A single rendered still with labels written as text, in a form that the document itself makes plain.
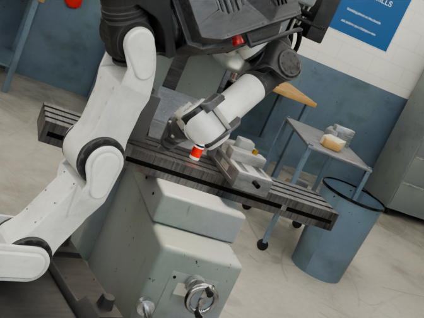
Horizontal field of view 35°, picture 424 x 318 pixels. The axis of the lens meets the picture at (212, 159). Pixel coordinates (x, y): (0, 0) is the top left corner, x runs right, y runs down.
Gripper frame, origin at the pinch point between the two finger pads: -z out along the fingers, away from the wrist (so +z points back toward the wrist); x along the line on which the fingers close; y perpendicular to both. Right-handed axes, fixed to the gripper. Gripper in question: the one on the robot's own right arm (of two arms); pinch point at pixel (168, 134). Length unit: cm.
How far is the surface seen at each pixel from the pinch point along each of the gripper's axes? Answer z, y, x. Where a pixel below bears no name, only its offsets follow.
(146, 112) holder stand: -16.1, 6.5, 9.0
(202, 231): -11.5, -29.0, -24.0
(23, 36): -339, 57, 127
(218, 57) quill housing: -2.6, -7.4, 36.5
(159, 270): -2.0, -15.6, -44.0
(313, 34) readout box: -11, -44, 71
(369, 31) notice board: -353, -259, 318
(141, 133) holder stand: -20.4, 4.2, 2.2
